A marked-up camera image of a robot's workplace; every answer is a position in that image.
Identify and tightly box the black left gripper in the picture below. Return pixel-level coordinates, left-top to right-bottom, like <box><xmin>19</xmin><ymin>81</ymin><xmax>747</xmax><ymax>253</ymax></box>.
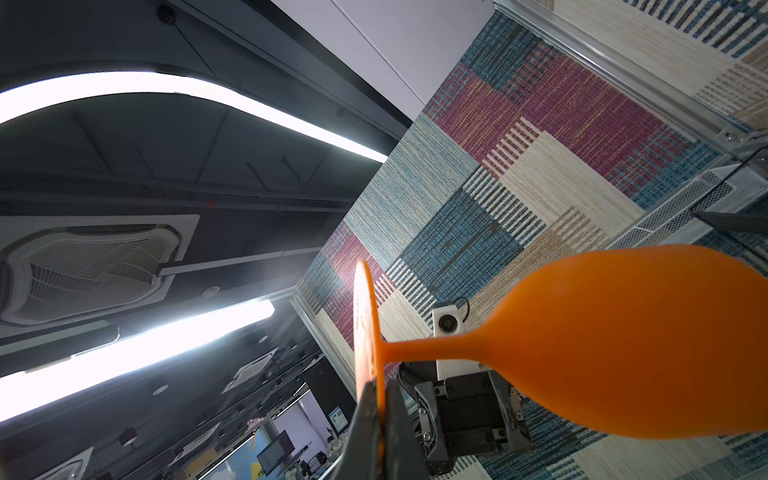
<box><xmin>398</xmin><ymin>361</ymin><xmax>533</xmax><ymax>477</ymax></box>

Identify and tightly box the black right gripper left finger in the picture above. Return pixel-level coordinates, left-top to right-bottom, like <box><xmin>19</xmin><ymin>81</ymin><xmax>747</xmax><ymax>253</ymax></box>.
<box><xmin>328</xmin><ymin>381</ymin><xmax>382</xmax><ymax>480</ymax></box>

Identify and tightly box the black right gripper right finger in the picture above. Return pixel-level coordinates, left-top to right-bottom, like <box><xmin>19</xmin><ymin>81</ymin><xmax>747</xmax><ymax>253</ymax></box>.
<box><xmin>383</xmin><ymin>380</ymin><xmax>429</xmax><ymax>480</ymax></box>

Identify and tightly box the orange wine glass back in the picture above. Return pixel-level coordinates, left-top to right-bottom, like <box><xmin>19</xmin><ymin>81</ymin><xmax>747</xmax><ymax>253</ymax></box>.
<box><xmin>353</xmin><ymin>245</ymin><xmax>767</xmax><ymax>439</ymax></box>

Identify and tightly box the long ceiling light panel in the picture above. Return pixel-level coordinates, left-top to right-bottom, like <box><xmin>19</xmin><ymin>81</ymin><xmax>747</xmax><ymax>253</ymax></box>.
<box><xmin>1</xmin><ymin>299</ymin><xmax>275</xmax><ymax>422</ymax></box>

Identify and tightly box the ceiling air conditioner vent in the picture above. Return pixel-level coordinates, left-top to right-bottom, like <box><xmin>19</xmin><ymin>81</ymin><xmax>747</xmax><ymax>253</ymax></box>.
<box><xmin>1</xmin><ymin>214</ymin><xmax>199</xmax><ymax>339</ymax></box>

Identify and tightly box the curved ceiling light strip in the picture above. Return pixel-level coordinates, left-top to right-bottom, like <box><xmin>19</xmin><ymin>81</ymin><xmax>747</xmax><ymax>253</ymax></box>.
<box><xmin>1</xmin><ymin>70</ymin><xmax>389</xmax><ymax>164</ymax></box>

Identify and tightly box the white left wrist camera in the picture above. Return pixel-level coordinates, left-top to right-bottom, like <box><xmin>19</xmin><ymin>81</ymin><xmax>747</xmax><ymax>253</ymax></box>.
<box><xmin>432</xmin><ymin>302</ymin><xmax>486</xmax><ymax>380</ymax></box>

